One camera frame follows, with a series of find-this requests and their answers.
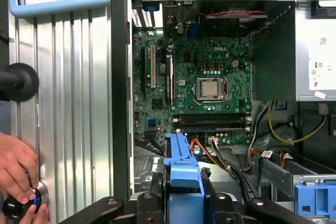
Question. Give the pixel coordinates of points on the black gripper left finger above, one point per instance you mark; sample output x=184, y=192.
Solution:
x=149, y=208

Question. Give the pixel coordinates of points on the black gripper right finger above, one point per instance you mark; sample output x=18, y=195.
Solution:
x=220, y=208

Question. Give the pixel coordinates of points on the hard disk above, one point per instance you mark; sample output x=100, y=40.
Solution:
x=183, y=161

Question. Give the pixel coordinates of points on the person's hand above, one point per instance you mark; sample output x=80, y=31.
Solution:
x=18, y=166

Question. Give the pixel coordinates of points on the black RAM slot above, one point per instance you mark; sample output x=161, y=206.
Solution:
x=210, y=123
x=210, y=117

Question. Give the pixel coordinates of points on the blue plastic drive latch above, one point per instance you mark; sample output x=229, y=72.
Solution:
x=315, y=200

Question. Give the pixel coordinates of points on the silver CPU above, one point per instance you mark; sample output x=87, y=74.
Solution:
x=210, y=89

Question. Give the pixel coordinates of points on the CPU socket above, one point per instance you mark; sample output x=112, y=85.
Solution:
x=224, y=87

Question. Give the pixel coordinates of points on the black expansion slot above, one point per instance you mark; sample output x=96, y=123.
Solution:
x=143, y=74

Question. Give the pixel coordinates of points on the black PC case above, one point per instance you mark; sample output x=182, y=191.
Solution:
x=119, y=77

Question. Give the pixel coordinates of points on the white expansion slot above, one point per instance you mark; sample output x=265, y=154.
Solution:
x=152, y=66

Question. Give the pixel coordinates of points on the green motherboard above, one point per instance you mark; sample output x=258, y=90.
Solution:
x=231, y=56

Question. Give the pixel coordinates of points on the black round knob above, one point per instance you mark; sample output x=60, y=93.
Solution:
x=23, y=82

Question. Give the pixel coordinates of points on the grey power supply unit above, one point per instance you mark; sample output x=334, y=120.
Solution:
x=315, y=51

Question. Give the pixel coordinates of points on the black case fan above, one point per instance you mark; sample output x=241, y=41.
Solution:
x=231, y=22

